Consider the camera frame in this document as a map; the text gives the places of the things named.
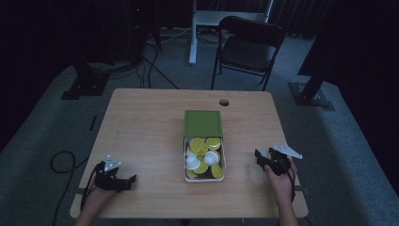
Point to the black folding chair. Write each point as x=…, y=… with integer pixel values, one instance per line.
x=247, y=50

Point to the tray of yellow capsules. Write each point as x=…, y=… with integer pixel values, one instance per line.
x=204, y=179

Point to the black slanted stand with base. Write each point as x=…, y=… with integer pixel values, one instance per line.
x=310, y=94

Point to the black stand with square base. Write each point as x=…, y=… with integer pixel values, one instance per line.
x=86, y=83

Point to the pile of yellow white capsules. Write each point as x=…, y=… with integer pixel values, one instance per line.
x=204, y=157

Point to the white desk frame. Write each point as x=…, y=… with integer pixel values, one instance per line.
x=195, y=37

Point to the green box lid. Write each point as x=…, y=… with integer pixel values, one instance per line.
x=202, y=123

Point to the person's left hand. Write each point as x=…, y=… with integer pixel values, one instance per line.
x=97, y=199

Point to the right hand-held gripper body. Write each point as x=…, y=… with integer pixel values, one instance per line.
x=279, y=163

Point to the person's right hand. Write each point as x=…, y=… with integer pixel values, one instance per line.
x=282, y=185

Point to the dark equipment rack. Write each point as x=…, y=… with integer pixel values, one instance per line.
x=141, y=28

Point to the small black floor strip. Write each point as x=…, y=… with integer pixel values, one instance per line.
x=93, y=123

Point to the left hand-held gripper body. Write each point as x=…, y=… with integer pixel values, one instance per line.
x=109, y=180

